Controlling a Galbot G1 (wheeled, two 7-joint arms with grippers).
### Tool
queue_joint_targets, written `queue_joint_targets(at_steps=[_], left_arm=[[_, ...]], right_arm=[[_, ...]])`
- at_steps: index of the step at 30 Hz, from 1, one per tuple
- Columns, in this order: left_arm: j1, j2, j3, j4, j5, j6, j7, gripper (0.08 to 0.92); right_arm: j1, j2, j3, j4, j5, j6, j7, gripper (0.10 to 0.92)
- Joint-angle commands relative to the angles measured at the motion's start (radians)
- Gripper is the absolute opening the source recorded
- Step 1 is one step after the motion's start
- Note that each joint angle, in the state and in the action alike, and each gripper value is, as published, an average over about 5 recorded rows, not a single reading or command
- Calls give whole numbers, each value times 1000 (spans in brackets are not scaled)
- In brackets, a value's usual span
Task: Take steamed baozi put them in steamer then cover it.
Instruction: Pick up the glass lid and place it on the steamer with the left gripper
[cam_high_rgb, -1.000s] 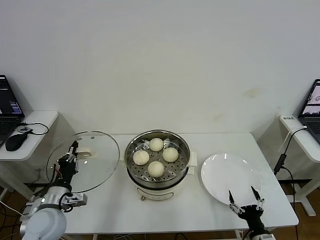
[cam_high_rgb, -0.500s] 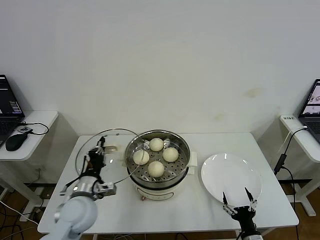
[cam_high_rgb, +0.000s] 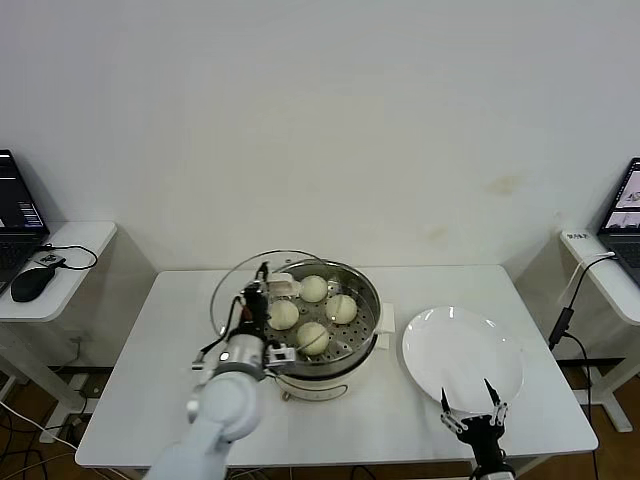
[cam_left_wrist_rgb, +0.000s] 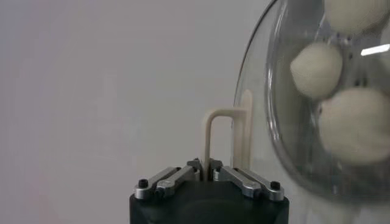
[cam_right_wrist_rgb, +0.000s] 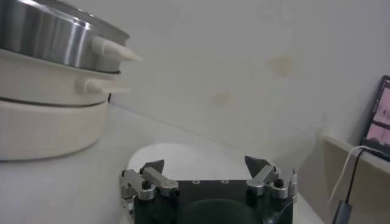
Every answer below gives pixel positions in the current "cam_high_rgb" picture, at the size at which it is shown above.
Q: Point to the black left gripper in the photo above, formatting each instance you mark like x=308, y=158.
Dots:
x=254, y=317

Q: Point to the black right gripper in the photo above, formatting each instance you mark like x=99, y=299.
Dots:
x=482, y=437

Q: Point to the white steamed baozi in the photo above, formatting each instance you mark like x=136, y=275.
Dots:
x=314, y=289
x=285, y=316
x=341, y=307
x=312, y=336

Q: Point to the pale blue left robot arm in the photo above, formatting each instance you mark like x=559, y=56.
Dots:
x=225, y=405

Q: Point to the perforated steel steamer basket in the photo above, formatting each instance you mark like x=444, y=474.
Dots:
x=365, y=310

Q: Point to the white round plate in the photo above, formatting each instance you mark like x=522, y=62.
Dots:
x=460, y=350

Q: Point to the cream electric cooker pot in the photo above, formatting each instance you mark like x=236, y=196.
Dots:
x=320, y=390

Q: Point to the white side table with mouse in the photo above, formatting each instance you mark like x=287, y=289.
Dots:
x=72, y=260

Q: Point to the small dongle with QR sticker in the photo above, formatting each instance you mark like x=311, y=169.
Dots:
x=51, y=260

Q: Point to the black computer mouse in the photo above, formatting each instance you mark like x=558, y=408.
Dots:
x=32, y=286

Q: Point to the black laptop beside mouse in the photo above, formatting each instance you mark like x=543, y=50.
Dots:
x=15, y=210

